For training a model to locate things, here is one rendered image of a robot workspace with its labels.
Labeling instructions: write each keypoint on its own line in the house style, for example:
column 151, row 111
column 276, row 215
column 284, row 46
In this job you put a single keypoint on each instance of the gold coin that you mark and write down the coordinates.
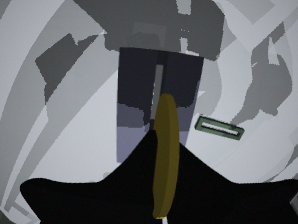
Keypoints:
column 168, row 155

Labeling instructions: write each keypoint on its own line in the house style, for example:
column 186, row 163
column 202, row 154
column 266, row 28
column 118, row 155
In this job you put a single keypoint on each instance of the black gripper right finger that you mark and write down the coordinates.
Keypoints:
column 203, row 196

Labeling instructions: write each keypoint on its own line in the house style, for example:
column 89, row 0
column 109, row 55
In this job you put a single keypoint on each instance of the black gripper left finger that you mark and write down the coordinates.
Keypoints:
column 124, row 197

